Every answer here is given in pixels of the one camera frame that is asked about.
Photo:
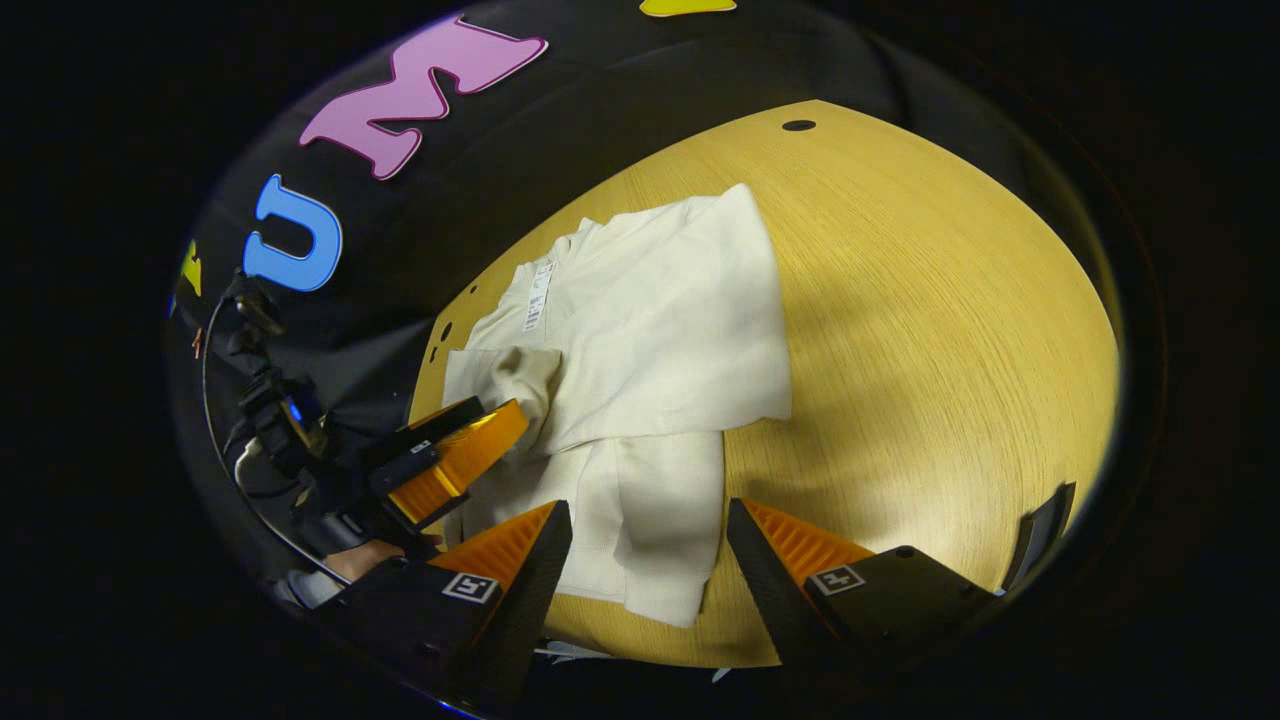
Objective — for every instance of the cream white sweatshirt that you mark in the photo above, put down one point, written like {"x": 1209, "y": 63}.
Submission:
{"x": 660, "y": 330}

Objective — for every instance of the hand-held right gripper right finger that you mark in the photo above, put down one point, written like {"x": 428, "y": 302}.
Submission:
{"x": 765, "y": 590}

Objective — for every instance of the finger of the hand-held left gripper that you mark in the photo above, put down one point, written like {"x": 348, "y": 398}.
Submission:
{"x": 415, "y": 445}
{"x": 465, "y": 455}

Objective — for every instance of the black backdrop cloth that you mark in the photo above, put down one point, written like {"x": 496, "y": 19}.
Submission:
{"x": 600, "y": 90}

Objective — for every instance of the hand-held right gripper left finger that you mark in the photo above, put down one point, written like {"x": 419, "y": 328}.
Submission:
{"x": 530, "y": 600}

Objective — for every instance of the dark flat panel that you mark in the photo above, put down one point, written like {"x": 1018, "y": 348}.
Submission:
{"x": 1040, "y": 535}

